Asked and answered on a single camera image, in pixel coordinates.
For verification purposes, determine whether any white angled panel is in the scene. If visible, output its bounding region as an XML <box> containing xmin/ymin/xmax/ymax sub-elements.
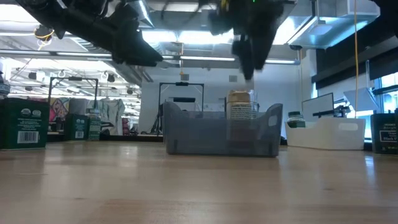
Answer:
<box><xmin>343</xmin><ymin>87</ymin><xmax>373</xmax><ymax>113</ymax></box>

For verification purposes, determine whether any ceiling light strip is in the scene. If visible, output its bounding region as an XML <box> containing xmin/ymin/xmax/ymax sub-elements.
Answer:
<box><xmin>163</xmin><ymin>55</ymin><xmax>301</xmax><ymax>65</ymax></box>

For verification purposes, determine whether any white draped cloth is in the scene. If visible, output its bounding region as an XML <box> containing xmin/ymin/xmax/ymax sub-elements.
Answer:
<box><xmin>99</xmin><ymin>98</ymin><xmax>126</xmax><ymax>135</ymax></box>

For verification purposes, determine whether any white plastic bin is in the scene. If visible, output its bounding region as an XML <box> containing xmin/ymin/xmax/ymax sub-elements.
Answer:
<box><xmin>285</xmin><ymin>117</ymin><xmax>366</xmax><ymax>151</ymax></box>

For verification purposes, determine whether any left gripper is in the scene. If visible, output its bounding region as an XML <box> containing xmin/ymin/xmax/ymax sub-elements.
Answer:
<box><xmin>15</xmin><ymin>0</ymin><xmax>164</xmax><ymax>68</ymax></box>

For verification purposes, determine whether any yellow hanging cable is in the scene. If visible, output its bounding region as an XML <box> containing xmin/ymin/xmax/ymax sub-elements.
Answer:
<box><xmin>353</xmin><ymin>0</ymin><xmax>360</xmax><ymax>119</ymax></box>

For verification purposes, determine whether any green-lidded glass spice jar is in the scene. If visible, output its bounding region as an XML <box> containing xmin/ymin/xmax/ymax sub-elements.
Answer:
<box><xmin>287</xmin><ymin>111</ymin><xmax>307</xmax><ymax>129</ymax></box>
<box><xmin>87</xmin><ymin>108</ymin><xmax>103</xmax><ymax>141</ymax></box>

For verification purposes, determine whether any colourful poster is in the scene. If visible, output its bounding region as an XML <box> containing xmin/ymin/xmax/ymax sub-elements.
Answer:
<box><xmin>49</xmin><ymin>98</ymin><xmax>70</xmax><ymax>123</ymax></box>

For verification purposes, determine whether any computer monitor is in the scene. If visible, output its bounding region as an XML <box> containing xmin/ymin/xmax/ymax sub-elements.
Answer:
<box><xmin>301</xmin><ymin>92</ymin><xmax>335</xmax><ymax>123</ymax></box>

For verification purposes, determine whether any silver ventilation duct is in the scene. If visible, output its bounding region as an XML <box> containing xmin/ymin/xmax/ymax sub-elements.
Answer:
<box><xmin>287</xmin><ymin>0</ymin><xmax>380</xmax><ymax>50</ymax></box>

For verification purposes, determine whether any black metal gantry frame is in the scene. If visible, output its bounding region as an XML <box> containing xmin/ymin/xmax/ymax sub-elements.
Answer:
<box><xmin>47</xmin><ymin>76</ymin><xmax>100</xmax><ymax>116</ymax></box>
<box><xmin>158</xmin><ymin>82</ymin><xmax>205</xmax><ymax>136</ymax></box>

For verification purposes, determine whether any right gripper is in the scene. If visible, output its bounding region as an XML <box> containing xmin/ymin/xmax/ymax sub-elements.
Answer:
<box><xmin>207</xmin><ymin>0</ymin><xmax>296</xmax><ymax>80</ymax></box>

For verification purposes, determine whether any smoky grey plastic bin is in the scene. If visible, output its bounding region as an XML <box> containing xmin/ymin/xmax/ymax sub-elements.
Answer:
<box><xmin>162</xmin><ymin>101</ymin><xmax>284</xmax><ymax>157</ymax></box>

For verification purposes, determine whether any tan-lidded glass spice jar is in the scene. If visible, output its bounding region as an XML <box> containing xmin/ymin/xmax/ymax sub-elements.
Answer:
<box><xmin>226</xmin><ymin>90</ymin><xmax>259</xmax><ymax>150</ymax></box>

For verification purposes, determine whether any black hanging cable reel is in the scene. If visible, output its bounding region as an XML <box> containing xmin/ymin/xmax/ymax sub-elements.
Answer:
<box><xmin>33</xmin><ymin>25</ymin><xmax>55</xmax><ymax>50</ymax></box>

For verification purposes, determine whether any dark green spice tin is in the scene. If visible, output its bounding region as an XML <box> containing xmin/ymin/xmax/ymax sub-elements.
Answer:
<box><xmin>370</xmin><ymin>111</ymin><xmax>398</xmax><ymax>156</ymax></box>
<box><xmin>64</xmin><ymin>113</ymin><xmax>89</xmax><ymax>142</ymax></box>
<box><xmin>0</xmin><ymin>97</ymin><xmax>50</xmax><ymax>151</ymax></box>

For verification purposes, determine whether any black aluminium table frame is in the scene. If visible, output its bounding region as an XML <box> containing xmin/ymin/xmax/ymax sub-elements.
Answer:
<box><xmin>46</xmin><ymin>133</ymin><xmax>165</xmax><ymax>144</ymax></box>

